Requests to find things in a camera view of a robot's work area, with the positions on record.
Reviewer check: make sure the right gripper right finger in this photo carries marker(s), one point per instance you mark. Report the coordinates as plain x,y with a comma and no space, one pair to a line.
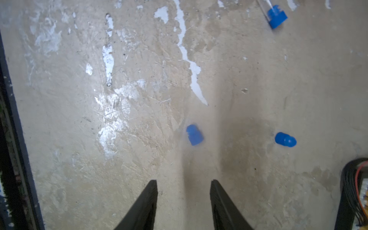
226,216

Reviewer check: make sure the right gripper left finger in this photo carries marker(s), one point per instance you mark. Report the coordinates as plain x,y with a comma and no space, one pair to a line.
141,216

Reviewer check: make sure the blue stopper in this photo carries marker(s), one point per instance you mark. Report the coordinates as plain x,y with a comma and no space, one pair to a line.
194,135
285,140
276,16

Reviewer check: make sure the clear test tube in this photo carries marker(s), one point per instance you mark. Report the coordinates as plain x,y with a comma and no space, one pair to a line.
265,5

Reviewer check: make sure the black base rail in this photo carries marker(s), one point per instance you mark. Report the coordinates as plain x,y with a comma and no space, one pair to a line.
20,208

